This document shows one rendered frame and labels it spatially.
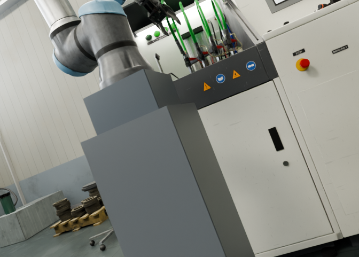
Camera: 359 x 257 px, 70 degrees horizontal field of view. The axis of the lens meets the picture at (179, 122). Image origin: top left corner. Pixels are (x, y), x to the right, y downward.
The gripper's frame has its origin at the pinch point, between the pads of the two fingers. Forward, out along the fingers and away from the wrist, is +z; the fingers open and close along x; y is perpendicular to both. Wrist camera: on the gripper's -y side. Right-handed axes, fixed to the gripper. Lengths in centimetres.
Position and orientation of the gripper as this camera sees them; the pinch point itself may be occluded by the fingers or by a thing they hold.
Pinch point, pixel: (173, 28)
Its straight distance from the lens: 131.8
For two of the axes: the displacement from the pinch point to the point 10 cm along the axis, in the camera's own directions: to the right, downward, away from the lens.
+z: 6.5, 5.1, 5.6
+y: 1.1, 6.7, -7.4
